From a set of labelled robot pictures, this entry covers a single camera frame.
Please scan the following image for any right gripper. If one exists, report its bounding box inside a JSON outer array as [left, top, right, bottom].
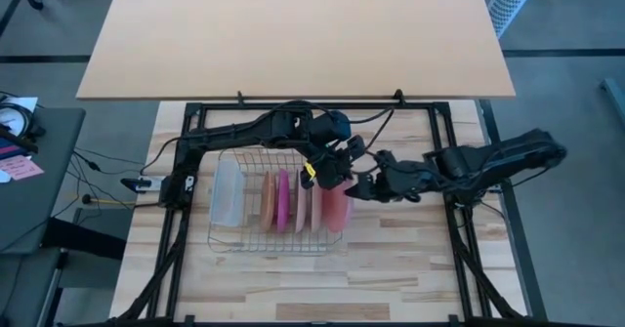
[[346, 149, 437, 204]]

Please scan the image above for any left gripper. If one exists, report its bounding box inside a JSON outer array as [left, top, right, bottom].
[[299, 141, 355, 192]]

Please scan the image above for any pale pink round plate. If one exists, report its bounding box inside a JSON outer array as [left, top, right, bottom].
[[293, 169, 310, 235], [321, 178, 355, 234]]

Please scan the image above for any magenta round plate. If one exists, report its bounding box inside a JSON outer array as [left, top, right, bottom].
[[274, 168, 292, 235]]

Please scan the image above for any orange round plate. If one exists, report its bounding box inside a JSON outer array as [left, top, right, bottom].
[[258, 171, 276, 234]]

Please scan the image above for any grey wire dish rack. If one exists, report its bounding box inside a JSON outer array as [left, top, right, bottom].
[[206, 145, 346, 258]]

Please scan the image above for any translucent white cutlery holder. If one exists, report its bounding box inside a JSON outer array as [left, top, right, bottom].
[[209, 157, 248, 229]]

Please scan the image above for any large wooden desk top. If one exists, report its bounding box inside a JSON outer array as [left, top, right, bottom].
[[76, 0, 518, 101]]

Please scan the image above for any grey side table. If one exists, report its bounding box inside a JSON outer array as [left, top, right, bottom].
[[0, 105, 88, 256]]

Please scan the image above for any grey metal desk leg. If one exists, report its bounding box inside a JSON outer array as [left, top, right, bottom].
[[601, 76, 625, 104]]

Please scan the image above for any grey side table leg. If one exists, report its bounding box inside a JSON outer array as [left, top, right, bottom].
[[36, 247, 69, 327]]

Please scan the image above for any pink sticky note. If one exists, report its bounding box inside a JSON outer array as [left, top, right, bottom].
[[0, 153, 46, 182]]

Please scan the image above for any white paper sheet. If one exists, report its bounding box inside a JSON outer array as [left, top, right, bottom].
[[0, 96, 40, 138]]

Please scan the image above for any dark purple notebook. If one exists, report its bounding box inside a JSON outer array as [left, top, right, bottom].
[[0, 143, 23, 161]]

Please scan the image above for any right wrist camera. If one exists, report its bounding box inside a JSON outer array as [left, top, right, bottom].
[[373, 149, 399, 172]]

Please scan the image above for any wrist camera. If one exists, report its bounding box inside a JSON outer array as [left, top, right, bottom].
[[346, 134, 368, 162], [373, 149, 399, 172]]

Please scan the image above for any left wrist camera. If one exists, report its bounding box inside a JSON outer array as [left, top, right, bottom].
[[346, 134, 368, 162]]

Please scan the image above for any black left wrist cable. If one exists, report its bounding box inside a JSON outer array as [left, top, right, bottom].
[[349, 104, 396, 153]]

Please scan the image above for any black aluminium frame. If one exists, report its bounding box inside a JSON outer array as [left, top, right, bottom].
[[110, 101, 529, 327]]

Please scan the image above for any black table side rail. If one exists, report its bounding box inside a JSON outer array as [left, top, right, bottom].
[[479, 99, 549, 322]]

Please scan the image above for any black floor cable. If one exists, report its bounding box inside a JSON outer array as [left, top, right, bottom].
[[67, 144, 147, 206]]

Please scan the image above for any yellow-handled tool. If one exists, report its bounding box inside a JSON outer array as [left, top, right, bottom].
[[81, 194, 137, 207]]

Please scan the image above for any black coiled cable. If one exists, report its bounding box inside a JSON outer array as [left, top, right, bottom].
[[0, 101, 49, 153]]

